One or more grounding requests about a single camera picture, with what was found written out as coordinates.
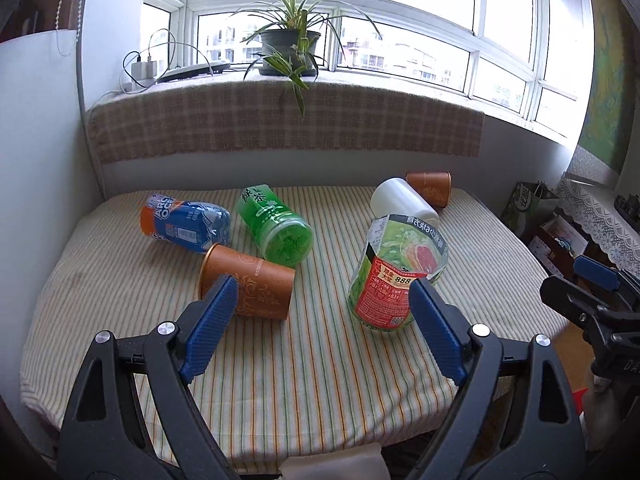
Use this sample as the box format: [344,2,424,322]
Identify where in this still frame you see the grapefruit green tea bottle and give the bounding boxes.
[347,214,448,332]

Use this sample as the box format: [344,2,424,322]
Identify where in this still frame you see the potted spider plant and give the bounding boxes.
[236,0,383,115]

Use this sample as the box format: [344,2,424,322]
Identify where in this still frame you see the brown paper piece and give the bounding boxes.
[280,442,390,480]

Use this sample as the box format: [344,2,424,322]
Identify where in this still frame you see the near orange paper cup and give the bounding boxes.
[196,244,295,321]

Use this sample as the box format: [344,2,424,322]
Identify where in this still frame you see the white power strip chargers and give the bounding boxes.
[120,27,214,94]

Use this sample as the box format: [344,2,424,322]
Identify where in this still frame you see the orange paper cup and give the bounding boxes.
[405,172,452,208]
[196,244,295,321]

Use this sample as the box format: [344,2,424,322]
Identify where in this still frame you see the open cardboard box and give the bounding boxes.
[528,214,588,281]

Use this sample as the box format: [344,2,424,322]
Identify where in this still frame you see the white plastic cup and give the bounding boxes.
[370,178,439,228]

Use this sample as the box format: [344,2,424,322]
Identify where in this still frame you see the beaded blind cord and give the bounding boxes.
[53,0,82,59]

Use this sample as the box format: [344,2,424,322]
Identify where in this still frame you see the dark paper shopping bag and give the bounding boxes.
[500,181,559,243]

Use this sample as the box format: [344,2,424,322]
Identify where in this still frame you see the far orange paper cup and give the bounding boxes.
[405,172,452,208]

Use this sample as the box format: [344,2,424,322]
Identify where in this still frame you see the white lace cloth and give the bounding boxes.
[555,179,639,276]

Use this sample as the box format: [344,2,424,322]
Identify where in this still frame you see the black flat device windowsill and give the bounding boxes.
[157,60,231,84]

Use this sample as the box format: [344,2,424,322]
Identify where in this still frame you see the blue orange plastic bottle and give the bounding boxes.
[140,194,231,254]

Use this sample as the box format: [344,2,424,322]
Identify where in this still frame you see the green landscape painting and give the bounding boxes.
[576,0,636,182]

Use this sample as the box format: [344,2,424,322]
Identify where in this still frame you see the green tea plastic bottle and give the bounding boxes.
[235,184,314,268]

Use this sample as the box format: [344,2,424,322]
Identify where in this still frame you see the plaid windowsill blanket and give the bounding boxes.
[87,79,485,164]

